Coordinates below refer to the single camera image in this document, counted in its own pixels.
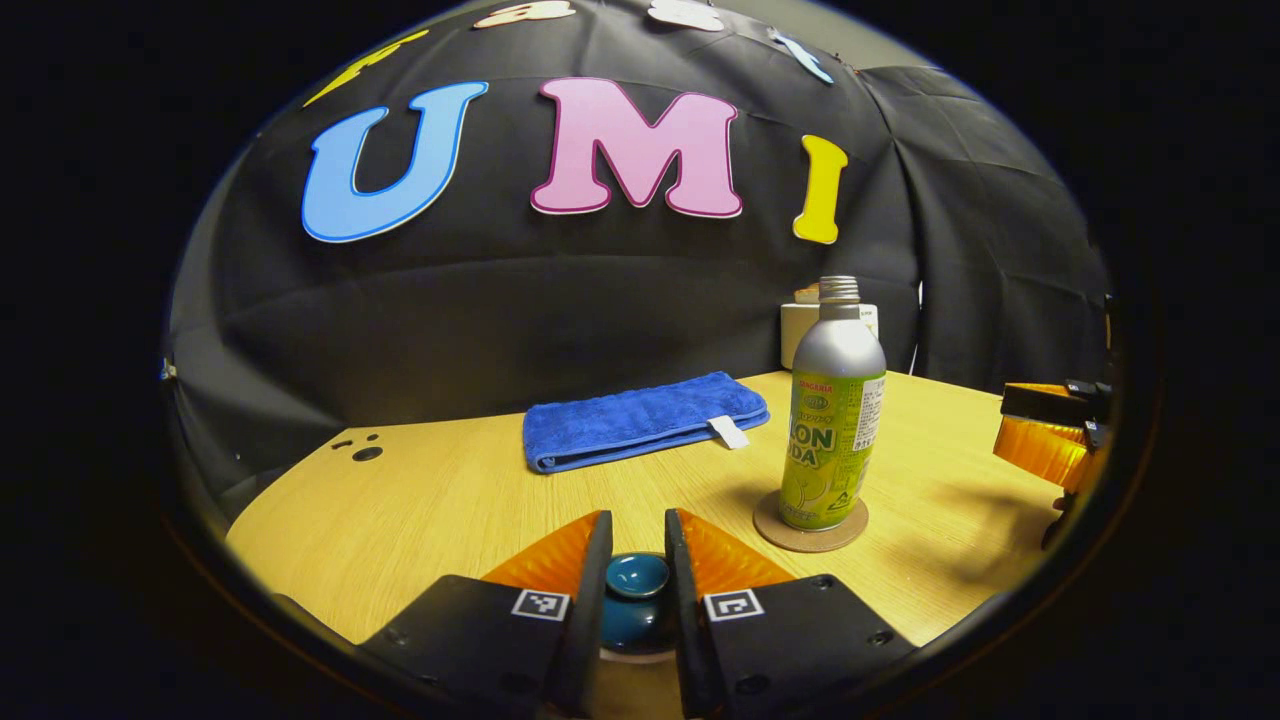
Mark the black backdrop cloth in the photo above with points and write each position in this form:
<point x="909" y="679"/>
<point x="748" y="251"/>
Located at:
<point x="500" y="300"/>

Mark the white toaster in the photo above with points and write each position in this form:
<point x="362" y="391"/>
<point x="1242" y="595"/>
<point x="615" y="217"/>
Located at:
<point x="800" y="335"/>

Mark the bread slice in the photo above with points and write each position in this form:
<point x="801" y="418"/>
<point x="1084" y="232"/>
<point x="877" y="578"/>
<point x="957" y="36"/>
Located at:
<point x="806" y="294"/>

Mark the silver green water bottle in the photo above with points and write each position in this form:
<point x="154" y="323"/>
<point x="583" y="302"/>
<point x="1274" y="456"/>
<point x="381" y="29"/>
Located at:
<point x="835" y="420"/>

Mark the black round table grommet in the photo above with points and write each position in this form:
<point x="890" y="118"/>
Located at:
<point x="367" y="454"/>

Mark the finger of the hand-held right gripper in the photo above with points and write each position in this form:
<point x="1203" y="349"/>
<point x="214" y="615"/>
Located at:
<point x="1050" y="402"/>
<point x="1045" y="450"/>

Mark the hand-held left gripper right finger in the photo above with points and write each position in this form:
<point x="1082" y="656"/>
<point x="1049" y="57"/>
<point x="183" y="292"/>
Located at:
<point x="684" y="630"/>

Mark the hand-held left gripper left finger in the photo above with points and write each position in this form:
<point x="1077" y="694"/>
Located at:
<point x="590" y="620"/>

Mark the blue folded towel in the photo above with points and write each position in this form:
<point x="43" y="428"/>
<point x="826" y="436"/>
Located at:
<point x="640" y="420"/>

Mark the brown round coaster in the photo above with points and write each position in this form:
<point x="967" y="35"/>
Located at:
<point x="800" y="538"/>

